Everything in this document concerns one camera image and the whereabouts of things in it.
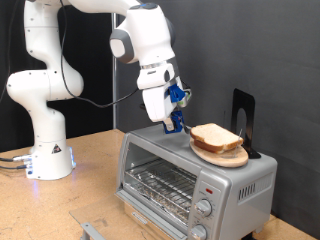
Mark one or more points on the silver toaster oven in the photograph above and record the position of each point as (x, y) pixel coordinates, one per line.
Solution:
(220, 190)

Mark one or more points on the silver oven knob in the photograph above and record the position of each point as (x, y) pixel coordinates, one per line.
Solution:
(198, 232)
(204, 207)

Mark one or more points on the vertical metal pole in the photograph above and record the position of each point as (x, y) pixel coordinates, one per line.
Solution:
(114, 100)

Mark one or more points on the slotted spatula with blue block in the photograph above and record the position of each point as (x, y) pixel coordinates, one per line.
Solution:
(179, 121)

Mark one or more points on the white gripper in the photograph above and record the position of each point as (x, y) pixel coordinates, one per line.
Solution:
(156, 103)

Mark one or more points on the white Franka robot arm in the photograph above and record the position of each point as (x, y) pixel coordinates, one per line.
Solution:
(46, 86)

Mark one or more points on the black metal bookend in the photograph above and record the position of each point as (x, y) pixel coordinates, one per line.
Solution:
(241, 100)

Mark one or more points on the metal oven rack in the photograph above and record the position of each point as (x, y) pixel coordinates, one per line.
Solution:
(163, 183)

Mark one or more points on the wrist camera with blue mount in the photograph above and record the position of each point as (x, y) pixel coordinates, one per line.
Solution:
(176, 94)

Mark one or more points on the round wooden plate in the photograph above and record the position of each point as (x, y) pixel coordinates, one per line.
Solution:
(226, 160)

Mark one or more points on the red indicator light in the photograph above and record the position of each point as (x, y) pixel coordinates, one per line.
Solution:
(209, 191)

